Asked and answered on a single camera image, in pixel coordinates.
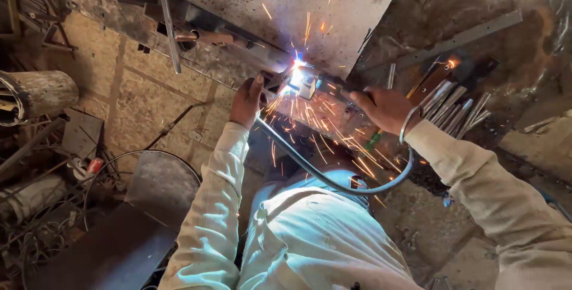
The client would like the small square steel workpiece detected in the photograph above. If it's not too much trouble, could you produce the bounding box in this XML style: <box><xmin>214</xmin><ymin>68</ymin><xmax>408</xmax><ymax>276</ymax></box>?
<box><xmin>264</xmin><ymin>68</ymin><xmax>319</xmax><ymax>101</ymax></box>

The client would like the person's left hand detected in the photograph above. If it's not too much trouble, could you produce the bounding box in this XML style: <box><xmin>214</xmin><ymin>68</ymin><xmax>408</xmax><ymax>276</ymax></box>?
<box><xmin>229</xmin><ymin>73</ymin><xmax>269</xmax><ymax>130</ymax></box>

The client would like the silver wrist bangle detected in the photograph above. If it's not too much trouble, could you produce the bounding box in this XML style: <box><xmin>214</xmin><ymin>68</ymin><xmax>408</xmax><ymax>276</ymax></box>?
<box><xmin>399</xmin><ymin>105</ymin><xmax>421</xmax><ymax>144</ymax></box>

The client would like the small grey metal plate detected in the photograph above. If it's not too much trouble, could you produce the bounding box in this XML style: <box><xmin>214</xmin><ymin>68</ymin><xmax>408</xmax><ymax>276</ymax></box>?
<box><xmin>61</xmin><ymin>110</ymin><xmax>105</xmax><ymax>160</ymax></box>

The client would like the long flat steel bar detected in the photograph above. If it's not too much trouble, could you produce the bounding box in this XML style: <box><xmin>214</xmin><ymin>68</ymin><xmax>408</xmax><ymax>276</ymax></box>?
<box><xmin>395</xmin><ymin>10</ymin><xmax>523</xmax><ymax>71</ymax></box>

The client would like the thin wire loop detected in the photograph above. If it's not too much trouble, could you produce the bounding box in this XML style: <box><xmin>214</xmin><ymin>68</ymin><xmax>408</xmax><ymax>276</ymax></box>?
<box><xmin>82</xmin><ymin>149</ymin><xmax>203</xmax><ymax>233</ymax></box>

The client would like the thin metal rod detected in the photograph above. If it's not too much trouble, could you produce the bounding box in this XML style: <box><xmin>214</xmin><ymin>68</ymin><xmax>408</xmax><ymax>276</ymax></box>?
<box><xmin>143</xmin><ymin>102</ymin><xmax>212</xmax><ymax>151</ymax></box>

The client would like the white pipe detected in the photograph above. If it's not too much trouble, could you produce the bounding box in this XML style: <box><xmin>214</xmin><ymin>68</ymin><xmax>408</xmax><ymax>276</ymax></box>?
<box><xmin>0</xmin><ymin>175</ymin><xmax>69</xmax><ymax>224</ymax></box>

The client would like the large rusty steel sheet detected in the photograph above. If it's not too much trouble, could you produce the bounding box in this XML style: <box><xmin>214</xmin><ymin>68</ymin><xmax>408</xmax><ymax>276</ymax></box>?
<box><xmin>156</xmin><ymin>0</ymin><xmax>410</xmax><ymax>79</ymax></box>

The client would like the long steel frame beam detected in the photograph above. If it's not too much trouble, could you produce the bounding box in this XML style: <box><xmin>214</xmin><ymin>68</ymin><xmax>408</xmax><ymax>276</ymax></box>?
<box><xmin>68</xmin><ymin>0</ymin><xmax>293</xmax><ymax>91</ymax></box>

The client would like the person's right hand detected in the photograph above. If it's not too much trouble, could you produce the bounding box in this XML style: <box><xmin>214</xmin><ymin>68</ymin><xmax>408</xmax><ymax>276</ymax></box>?
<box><xmin>349</xmin><ymin>87</ymin><xmax>421</xmax><ymax>136</ymax></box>

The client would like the heap of scrap metal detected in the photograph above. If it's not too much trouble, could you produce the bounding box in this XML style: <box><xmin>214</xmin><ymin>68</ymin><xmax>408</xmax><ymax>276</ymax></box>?
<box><xmin>0</xmin><ymin>0</ymin><xmax>79</xmax><ymax>54</ymax></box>

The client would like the short steel angle bar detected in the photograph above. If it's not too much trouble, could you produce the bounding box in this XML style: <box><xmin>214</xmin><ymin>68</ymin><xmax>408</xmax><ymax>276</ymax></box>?
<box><xmin>159</xmin><ymin>0</ymin><xmax>182</xmax><ymax>75</ymax></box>

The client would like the grey welding cable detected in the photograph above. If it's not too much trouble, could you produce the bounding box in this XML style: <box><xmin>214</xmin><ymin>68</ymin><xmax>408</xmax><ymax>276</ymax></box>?
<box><xmin>254</xmin><ymin>116</ymin><xmax>416</xmax><ymax>197</ymax></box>

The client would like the dark flat metal plate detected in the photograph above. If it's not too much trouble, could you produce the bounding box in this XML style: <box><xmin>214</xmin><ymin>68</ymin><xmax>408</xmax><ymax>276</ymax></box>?
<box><xmin>26</xmin><ymin>202</ymin><xmax>178</xmax><ymax>290</ymax></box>

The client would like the hammer with wooden handle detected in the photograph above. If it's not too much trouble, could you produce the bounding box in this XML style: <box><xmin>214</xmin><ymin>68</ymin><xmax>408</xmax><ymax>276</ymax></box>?
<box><xmin>173</xmin><ymin>29</ymin><xmax>235</xmax><ymax>49</ymax></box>

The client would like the black welding electrode holder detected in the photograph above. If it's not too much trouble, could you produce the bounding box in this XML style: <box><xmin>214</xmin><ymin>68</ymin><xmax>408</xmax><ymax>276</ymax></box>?
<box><xmin>313</xmin><ymin>72</ymin><xmax>374</xmax><ymax>103</ymax></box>

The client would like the curved grey metal plate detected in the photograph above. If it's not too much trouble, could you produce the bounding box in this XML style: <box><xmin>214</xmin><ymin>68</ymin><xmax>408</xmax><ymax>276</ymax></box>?
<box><xmin>124</xmin><ymin>151</ymin><xmax>202</xmax><ymax>233</ymax></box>

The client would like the person's white shirt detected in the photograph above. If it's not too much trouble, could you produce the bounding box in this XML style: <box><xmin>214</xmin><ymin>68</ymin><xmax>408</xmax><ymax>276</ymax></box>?
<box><xmin>236</xmin><ymin>169</ymin><xmax>423</xmax><ymax>290</ymax></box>

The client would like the bundle of steel rods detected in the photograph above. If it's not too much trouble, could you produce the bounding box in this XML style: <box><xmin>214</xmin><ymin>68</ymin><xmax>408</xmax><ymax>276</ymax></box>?
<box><xmin>418</xmin><ymin>79</ymin><xmax>492</xmax><ymax>140</ymax></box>

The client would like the green screwdriver handle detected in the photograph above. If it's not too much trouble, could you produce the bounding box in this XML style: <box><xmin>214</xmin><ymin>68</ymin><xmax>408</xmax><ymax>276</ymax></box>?
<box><xmin>364</xmin><ymin>131</ymin><xmax>383</xmax><ymax>151</ymax></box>

